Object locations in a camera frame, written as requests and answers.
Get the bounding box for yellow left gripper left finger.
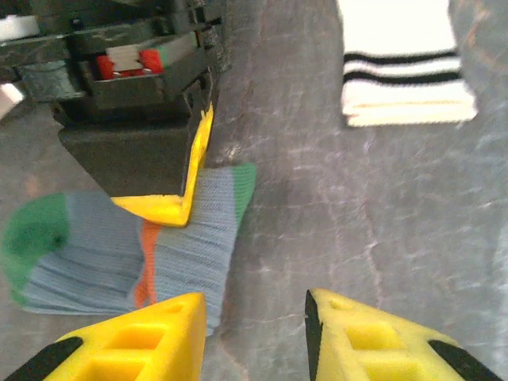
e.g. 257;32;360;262
3;292;208;381

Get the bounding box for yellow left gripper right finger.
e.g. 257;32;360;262
304;288;503;381

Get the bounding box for blue-grey sock with green toe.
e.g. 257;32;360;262
0;162;258;338

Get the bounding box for white sock with black stripes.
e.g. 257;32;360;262
337;0;479;128

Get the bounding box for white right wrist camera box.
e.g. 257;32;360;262
0;14;40;42

